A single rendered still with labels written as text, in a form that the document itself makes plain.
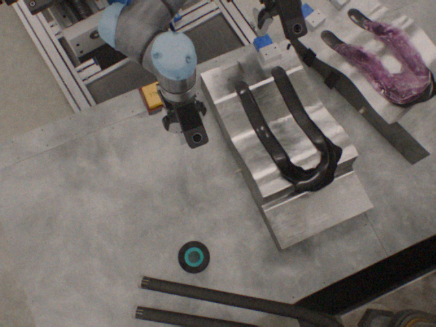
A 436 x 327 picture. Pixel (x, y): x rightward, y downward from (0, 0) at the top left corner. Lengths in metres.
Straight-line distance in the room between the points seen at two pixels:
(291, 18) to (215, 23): 1.10
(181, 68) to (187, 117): 0.19
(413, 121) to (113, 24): 0.79
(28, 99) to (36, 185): 1.05
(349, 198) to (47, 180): 0.79
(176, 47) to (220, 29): 1.30
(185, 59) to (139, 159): 0.52
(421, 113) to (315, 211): 0.37
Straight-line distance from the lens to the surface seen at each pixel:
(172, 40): 0.83
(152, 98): 1.29
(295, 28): 1.05
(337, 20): 1.43
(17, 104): 2.34
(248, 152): 1.17
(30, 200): 1.32
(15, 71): 2.42
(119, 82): 2.03
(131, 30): 0.87
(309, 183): 1.21
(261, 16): 1.09
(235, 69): 1.30
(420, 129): 1.30
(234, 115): 1.22
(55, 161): 1.33
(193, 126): 0.98
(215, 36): 2.10
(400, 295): 1.34
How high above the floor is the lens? 2.02
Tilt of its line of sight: 75 degrees down
